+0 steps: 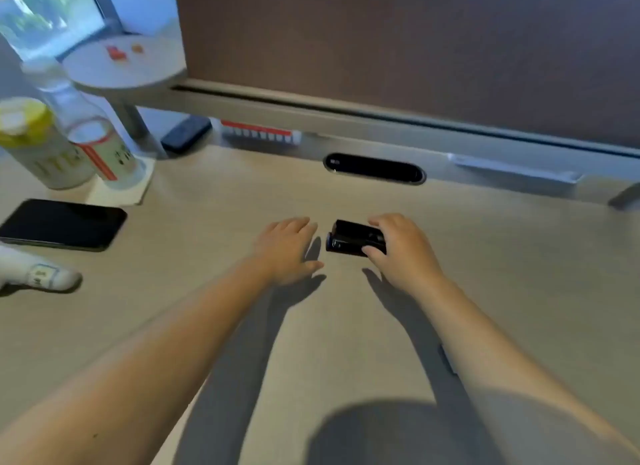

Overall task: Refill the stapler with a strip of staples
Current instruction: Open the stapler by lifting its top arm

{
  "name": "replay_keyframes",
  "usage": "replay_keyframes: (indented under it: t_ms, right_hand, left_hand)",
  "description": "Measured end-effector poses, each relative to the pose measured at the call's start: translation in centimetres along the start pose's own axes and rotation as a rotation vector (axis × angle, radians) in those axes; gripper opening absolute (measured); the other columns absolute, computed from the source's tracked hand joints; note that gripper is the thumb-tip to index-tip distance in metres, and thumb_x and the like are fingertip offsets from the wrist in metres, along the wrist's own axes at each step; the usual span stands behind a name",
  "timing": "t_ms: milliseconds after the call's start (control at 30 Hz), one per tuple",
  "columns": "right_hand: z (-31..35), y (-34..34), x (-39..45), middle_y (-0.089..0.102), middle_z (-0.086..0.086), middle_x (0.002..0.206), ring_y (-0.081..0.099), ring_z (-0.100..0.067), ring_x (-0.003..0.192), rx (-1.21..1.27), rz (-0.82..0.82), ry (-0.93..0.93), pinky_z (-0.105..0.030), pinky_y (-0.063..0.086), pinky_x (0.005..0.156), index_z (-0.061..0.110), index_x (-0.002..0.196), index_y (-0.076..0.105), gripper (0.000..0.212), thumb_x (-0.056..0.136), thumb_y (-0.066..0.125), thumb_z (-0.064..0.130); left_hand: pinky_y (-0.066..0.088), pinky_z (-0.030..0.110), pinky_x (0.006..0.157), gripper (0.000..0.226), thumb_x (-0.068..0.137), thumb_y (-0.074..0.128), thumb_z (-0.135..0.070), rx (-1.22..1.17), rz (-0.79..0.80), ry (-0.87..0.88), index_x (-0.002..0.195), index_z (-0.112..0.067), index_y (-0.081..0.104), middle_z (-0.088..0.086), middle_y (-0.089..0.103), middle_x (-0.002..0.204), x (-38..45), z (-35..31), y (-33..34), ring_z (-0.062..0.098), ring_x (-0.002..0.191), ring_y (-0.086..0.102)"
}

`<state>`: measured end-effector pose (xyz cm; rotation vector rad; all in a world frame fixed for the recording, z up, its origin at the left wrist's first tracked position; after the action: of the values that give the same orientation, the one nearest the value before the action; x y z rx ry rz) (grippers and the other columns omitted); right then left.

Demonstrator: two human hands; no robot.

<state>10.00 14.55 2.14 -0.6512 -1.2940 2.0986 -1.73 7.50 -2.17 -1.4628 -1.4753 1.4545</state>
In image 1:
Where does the person's right hand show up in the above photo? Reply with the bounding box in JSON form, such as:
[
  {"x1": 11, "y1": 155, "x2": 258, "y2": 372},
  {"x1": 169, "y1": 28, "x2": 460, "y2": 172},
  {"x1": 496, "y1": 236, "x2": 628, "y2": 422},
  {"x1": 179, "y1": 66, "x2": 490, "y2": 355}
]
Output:
[{"x1": 361, "y1": 213, "x2": 447, "y2": 296}]

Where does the person's left hand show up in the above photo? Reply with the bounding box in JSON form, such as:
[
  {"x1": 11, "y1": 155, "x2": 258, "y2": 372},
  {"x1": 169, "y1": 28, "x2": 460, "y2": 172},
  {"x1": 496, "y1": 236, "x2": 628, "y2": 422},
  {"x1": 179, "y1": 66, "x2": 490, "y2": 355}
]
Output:
[{"x1": 251, "y1": 217, "x2": 325, "y2": 287}]

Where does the black stapler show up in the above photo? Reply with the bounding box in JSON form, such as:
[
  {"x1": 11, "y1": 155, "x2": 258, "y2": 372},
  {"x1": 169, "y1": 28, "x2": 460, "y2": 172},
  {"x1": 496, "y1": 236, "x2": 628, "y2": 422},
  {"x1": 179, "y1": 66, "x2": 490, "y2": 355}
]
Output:
[{"x1": 325, "y1": 219, "x2": 387, "y2": 258}]

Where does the person's right forearm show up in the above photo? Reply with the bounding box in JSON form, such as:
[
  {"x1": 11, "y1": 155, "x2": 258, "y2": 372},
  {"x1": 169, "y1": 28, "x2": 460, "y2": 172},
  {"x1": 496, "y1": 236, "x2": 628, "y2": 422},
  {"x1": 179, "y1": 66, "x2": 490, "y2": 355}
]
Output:
[{"x1": 413, "y1": 273, "x2": 640, "y2": 465}]

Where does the person's left forearm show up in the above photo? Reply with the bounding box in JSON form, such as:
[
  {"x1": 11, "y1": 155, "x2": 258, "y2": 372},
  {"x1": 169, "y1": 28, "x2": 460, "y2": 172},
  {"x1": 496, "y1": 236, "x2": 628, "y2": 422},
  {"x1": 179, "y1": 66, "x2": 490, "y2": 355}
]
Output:
[{"x1": 0, "y1": 255, "x2": 277, "y2": 465}]

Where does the red and white marker box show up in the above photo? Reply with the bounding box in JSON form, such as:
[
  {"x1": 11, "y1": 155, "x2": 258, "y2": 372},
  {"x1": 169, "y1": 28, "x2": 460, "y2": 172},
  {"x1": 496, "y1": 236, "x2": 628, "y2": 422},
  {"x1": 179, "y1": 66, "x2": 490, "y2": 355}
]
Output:
[{"x1": 219, "y1": 119, "x2": 303, "y2": 147}]

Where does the clear plastic storage box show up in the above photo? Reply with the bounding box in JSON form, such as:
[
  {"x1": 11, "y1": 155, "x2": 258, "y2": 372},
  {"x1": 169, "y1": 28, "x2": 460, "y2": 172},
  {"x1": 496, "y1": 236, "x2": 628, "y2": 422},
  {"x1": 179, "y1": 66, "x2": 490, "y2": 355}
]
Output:
[{"x1": 445, "y1": 153, "x2": 584, "y2": 185}]

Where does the small black box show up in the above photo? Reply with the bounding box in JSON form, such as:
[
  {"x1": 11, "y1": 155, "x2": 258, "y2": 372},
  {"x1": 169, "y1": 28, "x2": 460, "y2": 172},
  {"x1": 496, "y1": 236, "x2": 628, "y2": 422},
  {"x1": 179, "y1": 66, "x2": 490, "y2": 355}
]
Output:
[{"x1": 159, "y1": 115, "x2": 213, "y2": 157}]

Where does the clear plastic water bottle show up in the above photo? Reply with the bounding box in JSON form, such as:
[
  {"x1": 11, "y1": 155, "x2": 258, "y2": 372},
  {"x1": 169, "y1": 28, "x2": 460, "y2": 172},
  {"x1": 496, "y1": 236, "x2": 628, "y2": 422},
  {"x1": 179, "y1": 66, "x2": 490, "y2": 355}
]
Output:
[{"x1": 20, "y1": 55, "x2": 147, "y2": 191}]

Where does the brown partition panel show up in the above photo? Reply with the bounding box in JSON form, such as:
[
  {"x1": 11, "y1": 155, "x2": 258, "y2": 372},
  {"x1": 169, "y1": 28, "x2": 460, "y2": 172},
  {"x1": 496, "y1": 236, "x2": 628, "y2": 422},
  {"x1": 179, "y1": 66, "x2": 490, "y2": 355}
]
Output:
[{"x1": 173, "y1": 0, "x2": 640, "y2": 151}]

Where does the black smartphone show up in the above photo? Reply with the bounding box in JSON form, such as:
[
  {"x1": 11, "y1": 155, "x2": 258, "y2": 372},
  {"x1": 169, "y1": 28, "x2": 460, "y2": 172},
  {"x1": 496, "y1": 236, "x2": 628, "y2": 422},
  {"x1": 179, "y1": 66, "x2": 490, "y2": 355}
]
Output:
[{"x1": 0, "y1": 198, "x2": 129, "y2": 253}]

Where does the round white shelf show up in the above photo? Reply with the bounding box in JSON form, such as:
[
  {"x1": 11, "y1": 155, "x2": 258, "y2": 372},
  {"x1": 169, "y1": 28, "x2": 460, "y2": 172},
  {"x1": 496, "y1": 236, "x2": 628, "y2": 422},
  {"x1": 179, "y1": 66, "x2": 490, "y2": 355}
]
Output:
[{"x1": 61, "y1": 33, "x2": 189, "y2": 93}]

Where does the white handheld controller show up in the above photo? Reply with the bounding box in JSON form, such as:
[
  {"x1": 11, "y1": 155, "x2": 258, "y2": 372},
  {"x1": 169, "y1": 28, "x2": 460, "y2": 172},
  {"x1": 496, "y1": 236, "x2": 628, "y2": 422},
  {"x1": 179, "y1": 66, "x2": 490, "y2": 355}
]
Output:
[{"x1": 0, "y1": 244, "x2": 84, "y2": 295}]

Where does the white cup with yellow lid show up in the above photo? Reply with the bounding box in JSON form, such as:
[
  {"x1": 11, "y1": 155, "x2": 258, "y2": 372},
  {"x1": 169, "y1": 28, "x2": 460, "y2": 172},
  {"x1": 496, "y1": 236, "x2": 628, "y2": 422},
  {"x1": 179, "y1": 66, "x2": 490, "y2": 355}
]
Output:
[{"x1": 0, "y1": 97, "x2": 97, "y2": 191}]

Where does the window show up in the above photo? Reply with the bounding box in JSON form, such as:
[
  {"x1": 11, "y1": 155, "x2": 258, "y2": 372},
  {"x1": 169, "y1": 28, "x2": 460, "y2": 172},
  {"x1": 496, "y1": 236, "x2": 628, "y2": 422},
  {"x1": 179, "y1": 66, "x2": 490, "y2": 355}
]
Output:
[{"x1": 0, "y1": 0, "x2": 124, "y2": 61}]

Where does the black oval cable grommet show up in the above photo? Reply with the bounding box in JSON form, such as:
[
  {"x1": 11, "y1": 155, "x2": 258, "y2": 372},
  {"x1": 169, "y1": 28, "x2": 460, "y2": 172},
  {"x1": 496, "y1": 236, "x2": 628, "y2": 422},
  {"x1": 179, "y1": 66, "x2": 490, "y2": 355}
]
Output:
[{"x1": 323, "y1": 152, "x2": 427, "y2": 187}]

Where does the grey metal partition frame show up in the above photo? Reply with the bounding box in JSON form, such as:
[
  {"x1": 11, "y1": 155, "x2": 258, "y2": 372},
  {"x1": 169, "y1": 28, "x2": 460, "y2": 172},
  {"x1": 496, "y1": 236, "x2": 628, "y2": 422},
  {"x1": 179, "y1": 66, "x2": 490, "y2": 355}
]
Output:
[{"x1": 169, "y1": 77, "x2": 640, "y2": 213}]

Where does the grey shelf post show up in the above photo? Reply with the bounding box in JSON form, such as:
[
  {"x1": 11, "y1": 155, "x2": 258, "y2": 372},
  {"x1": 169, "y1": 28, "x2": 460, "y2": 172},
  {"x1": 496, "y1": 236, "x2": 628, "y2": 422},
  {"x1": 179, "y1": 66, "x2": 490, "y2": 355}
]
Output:
[{"x1": 107, "y1": 90, "x2": 169, "y2": 161}]

